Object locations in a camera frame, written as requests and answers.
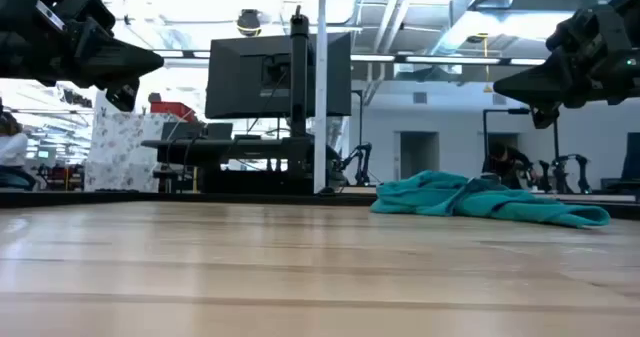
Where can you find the grey wall vent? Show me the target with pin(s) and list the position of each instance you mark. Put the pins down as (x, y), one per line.
(499, 99)
(420, 98)

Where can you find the teal microfibre towel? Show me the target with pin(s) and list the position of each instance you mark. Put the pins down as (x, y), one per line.
(450, 199)

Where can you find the black monitor stand pole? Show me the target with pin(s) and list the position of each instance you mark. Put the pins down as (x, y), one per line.
(299, 77)

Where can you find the black computer monitor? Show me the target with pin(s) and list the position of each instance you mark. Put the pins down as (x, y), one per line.
(240, 87)

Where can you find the standing desk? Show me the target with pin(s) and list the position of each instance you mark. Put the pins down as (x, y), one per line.
(225, 149)

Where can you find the red plastic bin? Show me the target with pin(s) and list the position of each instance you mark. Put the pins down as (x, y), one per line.
(172, 109)

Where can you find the white upright post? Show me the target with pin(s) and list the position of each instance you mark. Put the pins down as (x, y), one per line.
(320, 102)

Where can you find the black aluminium table frame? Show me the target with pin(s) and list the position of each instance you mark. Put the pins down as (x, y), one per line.
(150, 197)

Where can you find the small black robot arm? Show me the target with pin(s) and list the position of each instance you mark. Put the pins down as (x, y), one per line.
(367, 167)
(582, 174)

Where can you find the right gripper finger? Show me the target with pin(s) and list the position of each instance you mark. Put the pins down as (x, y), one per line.
(545, 84)
(545, 117)

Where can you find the white floral cloth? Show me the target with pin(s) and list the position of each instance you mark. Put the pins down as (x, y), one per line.
(120, 152)

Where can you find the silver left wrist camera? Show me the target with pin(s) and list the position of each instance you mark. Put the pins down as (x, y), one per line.
(50, 15)

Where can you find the person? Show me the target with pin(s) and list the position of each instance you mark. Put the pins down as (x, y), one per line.
(12, 149)
(505, 164)

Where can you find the black camera stand frame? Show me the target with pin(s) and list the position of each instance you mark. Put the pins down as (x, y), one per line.
(517, 111)

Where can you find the black dome camera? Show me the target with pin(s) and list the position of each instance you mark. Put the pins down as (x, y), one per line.
(248, 22)

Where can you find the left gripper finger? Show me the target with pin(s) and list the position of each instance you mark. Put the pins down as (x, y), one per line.
(115, 62)
(125, 94)

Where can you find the long strip light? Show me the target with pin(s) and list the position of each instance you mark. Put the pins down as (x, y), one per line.
(450, 60)
(180, 54)

